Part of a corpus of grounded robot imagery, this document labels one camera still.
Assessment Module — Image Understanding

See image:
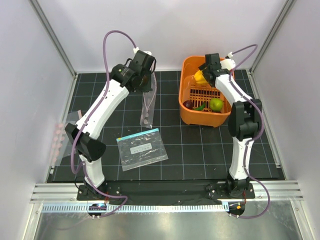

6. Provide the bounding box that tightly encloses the yellow bell pepper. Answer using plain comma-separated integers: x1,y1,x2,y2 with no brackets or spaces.
193,70,208,85

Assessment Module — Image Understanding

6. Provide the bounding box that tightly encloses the orange plastic basket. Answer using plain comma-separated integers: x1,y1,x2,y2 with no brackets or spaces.
178,55,232,128

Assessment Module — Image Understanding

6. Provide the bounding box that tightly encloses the pink zip top bag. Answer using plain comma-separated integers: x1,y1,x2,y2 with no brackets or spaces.
139,73,157,129

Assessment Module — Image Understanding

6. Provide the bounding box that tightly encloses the green apple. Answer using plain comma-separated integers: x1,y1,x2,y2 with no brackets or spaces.
209,98,224,112

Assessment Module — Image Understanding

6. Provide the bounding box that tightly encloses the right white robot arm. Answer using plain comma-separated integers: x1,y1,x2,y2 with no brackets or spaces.
195,53,264,198

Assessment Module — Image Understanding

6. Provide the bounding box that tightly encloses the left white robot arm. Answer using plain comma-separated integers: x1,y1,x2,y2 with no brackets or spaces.
65,48,157,200

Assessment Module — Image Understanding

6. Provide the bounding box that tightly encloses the blue zip top bag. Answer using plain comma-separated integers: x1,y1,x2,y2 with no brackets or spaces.
116,128,169,172

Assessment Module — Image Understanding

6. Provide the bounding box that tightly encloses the green chili pepper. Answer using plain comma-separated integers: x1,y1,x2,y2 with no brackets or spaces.
192,102,207,112

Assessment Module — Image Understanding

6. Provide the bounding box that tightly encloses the dark purple plum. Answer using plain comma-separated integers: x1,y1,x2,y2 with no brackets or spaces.
183,100,194,110

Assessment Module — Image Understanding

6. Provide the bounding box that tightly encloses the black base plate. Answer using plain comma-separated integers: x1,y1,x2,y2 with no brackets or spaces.
76,177,256,204

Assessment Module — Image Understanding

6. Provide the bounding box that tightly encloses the white slotted cable duct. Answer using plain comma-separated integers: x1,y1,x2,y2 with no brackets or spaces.
41,202,229,214

